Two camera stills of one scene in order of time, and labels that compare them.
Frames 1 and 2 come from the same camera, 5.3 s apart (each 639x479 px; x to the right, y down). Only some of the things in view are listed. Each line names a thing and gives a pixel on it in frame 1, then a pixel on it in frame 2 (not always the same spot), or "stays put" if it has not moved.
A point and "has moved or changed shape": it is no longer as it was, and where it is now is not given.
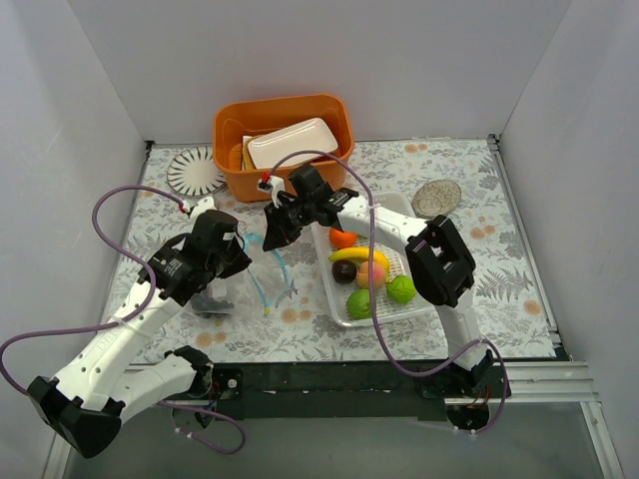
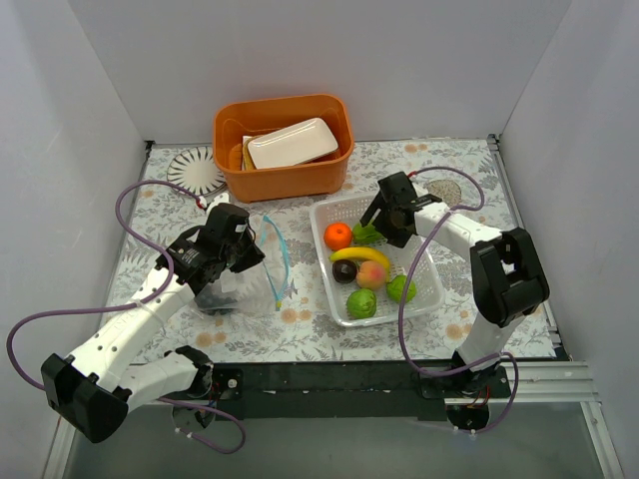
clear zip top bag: (253, 290) has moved or changed shape
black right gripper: (286, 220) → (379, 220)
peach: (378, 274) stays put
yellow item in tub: (248, 161) stays put
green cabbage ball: (357, 304) stays put
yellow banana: (357, 254) stays put
